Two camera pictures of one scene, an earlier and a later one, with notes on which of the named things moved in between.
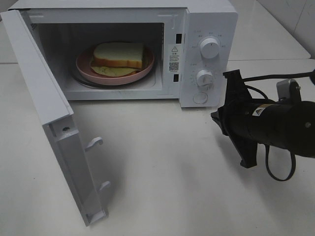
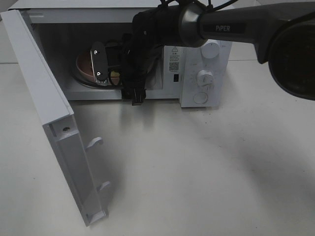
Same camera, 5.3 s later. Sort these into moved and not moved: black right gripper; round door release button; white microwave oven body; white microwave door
Moved: black right gripper
Not moved: white microwave oven body; white microwave door; round door release button
